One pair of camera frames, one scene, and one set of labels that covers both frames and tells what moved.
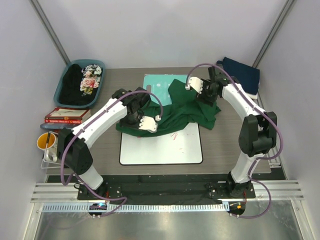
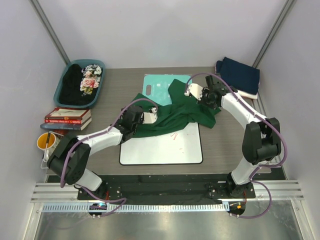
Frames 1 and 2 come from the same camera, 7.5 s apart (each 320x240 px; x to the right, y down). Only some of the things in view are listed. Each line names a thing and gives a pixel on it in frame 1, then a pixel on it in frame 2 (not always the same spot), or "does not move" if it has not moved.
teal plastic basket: (81, 62) does not move
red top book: (69, 113) does not move
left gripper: (133, 120) to (139, 119)
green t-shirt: (184, 111) does not move
